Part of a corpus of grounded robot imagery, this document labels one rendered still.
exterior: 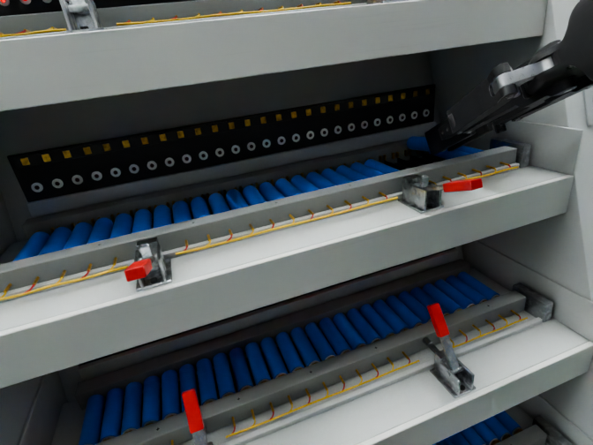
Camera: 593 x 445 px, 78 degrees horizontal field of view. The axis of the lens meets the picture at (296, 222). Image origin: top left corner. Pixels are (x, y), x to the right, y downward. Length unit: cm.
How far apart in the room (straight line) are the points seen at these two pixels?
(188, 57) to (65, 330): 23
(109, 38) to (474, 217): 36
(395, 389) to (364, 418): 5
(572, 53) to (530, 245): 29
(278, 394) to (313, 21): 37
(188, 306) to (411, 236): 22
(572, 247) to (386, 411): 29
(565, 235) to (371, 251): 26
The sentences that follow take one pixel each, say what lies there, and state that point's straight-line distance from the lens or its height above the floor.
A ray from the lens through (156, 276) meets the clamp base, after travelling 33.
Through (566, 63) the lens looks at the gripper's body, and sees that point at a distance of 34.
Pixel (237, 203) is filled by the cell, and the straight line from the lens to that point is 39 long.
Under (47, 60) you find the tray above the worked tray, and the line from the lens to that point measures 34.
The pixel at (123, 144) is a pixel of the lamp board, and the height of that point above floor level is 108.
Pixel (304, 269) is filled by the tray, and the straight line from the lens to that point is 33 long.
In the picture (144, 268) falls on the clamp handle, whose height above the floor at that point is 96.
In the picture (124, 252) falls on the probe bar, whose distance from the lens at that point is 36.
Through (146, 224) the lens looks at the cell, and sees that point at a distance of 40.
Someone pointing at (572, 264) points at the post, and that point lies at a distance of 54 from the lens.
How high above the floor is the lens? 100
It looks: 7 degrees down
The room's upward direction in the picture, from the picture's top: 13 degrees counter-clockwise
